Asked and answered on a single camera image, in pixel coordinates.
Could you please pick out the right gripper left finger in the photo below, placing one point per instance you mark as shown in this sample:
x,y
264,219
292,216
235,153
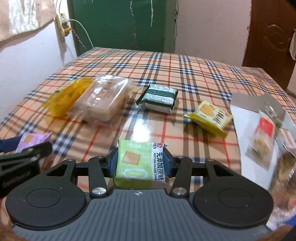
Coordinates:
x,y
100,168

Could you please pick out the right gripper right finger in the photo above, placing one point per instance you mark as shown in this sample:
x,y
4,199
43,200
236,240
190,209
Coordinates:
x,y
179,168

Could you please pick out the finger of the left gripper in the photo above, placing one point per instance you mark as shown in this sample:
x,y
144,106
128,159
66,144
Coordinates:
x,y
39,151
9,144

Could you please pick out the purple snack pack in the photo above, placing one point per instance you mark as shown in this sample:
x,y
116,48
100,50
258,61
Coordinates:
x,y
31,139

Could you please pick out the light green biscuit pack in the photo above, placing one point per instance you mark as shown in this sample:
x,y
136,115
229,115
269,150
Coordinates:
x,y
140,165

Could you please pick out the clear snack pack red label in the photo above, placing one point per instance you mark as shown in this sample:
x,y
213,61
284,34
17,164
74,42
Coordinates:
x,y
262,140

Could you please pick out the clear snack pack green label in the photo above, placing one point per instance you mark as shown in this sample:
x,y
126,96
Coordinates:
x,y
270,112

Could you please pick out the brown cookie clear pack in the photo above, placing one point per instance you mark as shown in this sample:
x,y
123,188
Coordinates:
x,y
282,187

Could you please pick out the brown white wafer pack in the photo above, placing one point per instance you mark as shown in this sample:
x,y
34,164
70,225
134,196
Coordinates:
x,y
285,139

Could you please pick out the blue snack pack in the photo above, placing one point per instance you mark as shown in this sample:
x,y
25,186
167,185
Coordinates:
x,y
284,217

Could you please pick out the yellow orange snack pack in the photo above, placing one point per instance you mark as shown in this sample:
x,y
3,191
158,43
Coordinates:
x,y
61,101

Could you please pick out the yellow biscuit pack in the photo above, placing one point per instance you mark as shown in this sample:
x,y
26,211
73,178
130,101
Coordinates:
x,y
210,118

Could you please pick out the plaid tablecloth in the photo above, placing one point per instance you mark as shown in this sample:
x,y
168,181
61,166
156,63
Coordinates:
x,y
196,80

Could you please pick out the large clear bread pack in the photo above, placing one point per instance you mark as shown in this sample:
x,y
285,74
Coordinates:
x,y
104,98

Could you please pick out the dark green cracker pack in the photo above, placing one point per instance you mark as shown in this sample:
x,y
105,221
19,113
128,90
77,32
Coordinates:
x,y
158,98

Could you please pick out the white cardboard box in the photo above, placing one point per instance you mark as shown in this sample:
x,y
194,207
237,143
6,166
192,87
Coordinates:
x,y
245,110

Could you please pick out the beige curtain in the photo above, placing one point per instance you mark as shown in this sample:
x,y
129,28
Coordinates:
x,y
18,17

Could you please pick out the green metal cabinet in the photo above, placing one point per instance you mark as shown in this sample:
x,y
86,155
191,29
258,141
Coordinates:
x,y
134,25

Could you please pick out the white cloth on door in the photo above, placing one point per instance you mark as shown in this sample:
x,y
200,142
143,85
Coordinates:
x,y
292,48

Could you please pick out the brown wooden door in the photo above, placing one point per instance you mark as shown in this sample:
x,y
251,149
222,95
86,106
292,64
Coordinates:
x,y
271,29

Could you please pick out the yellow wall socket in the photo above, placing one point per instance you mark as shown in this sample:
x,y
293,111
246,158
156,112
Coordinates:
x,y
63,24

